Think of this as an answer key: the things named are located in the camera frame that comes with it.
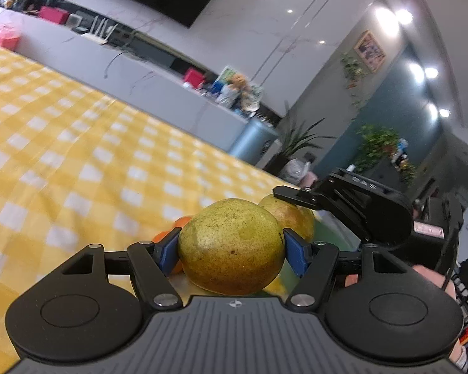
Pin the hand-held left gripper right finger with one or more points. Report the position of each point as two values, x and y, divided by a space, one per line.
296 251

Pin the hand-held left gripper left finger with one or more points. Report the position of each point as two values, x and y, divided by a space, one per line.
168 248

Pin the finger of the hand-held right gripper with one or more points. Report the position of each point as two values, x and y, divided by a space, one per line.
292 196

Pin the green bowl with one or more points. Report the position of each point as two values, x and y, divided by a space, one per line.
331 230

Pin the large green-yellow pear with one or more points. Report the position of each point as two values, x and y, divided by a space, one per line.
230 245

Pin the person's right hand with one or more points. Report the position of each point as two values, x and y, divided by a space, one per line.
433 276

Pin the orange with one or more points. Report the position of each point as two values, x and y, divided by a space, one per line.
162 237

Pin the white plastic bag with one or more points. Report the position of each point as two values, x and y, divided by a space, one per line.
295 168

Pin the long-leaved potted plant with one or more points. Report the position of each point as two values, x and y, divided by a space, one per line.
296 144

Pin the blue toy figure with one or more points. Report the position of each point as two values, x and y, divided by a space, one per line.
402 151

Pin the bushy green potted plant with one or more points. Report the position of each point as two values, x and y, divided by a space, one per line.
376 146

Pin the blue-grey trash can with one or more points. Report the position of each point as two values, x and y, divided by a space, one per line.
253 140

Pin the pile of toys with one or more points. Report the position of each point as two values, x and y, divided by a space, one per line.
238 87

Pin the yellow checked tablecloth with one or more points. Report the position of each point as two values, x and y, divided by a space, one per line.
70 156

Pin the hanging vine plant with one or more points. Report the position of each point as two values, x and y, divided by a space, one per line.
353 72

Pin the red box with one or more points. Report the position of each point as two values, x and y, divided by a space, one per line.
193 76

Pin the long grey sideboard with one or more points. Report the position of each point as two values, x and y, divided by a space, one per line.
121 72

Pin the white router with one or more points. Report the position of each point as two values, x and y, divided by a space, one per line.
100 34

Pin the small grey box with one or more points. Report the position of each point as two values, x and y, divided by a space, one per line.
76 20

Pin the pink box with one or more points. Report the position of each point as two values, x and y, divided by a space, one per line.
54 14

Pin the pink lidded container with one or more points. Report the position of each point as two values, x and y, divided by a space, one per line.
2 36

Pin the framed wall picture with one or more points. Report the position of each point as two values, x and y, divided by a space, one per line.
369 50

